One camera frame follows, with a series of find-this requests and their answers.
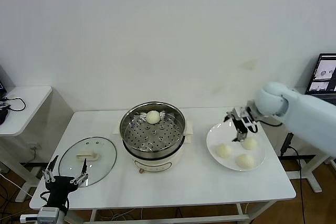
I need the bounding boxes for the glass lid with cream handle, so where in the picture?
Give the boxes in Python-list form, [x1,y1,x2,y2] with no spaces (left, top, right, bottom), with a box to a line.
[58,136,118,187]

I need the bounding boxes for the black computer mouse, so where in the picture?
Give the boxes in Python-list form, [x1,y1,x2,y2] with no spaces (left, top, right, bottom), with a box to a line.
[0,108,9,125]

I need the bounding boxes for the black cable with adapter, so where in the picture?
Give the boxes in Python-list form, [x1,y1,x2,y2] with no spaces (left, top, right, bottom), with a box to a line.
[279,132,309,224]

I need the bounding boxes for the perforated steel steamer basket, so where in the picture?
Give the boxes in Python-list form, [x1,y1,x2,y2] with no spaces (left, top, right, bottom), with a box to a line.
[120,101,186,154]

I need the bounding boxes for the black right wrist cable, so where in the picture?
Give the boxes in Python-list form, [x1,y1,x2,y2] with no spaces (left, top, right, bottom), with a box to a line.
[258,118,286,128]

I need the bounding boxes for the white round plate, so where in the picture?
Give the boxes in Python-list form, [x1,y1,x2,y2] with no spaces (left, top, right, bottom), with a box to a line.
[206,122,267,172]

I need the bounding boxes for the tangled cables under table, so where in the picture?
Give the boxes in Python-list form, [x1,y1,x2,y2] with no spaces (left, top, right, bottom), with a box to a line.
[99,207,144,221]

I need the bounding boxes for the black laptop with lit screen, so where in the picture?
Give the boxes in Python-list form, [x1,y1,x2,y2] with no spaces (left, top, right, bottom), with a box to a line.
[0,63,17,98]

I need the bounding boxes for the white rectangular table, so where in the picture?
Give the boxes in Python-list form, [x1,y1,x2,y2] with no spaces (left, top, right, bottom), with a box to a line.
[29,106,297,224]

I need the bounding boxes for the grey open laptop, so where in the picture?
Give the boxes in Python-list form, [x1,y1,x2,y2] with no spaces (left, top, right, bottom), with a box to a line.
[305,52,336,99]

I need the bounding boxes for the white side table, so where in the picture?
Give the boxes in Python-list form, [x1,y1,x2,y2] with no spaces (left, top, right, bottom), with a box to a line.
[0,85,75,202]
[262,86,336,194]

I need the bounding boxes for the cream electric cooking pot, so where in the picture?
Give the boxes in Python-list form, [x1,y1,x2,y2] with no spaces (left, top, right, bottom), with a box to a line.
[112,120,195,175]

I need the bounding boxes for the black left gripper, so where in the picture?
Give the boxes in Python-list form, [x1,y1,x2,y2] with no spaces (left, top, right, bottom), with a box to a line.
[43,155,89,208]

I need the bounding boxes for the black looped cable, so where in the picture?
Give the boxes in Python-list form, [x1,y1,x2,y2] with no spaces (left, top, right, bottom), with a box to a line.
[0,97,27,112]

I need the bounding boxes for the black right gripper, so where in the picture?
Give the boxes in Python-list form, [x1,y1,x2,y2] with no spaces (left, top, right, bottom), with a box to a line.
[223,107,253,143]

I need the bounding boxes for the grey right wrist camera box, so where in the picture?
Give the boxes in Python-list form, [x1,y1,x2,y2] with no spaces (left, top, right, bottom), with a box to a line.
[240,115,258,133]

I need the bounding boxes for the white floor cable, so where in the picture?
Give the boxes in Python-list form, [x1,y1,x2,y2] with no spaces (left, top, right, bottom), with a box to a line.
[0,173,35,198]

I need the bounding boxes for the white steamed baozi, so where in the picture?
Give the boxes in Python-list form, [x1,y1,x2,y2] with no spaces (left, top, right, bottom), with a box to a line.
[146,110,161,124]
[235,154,256,169]
[241,136,258,151]
[215,144,233,159]

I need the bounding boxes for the white wall socket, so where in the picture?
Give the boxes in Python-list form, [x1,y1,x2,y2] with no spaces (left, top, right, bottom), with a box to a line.
[27,142,43,152]

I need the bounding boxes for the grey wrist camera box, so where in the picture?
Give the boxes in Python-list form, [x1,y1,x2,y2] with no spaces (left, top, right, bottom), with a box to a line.
[240,115,258,133]
[20,206,60,224]

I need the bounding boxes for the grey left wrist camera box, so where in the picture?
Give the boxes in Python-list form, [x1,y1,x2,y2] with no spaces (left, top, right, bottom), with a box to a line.
[20,206,60,224]

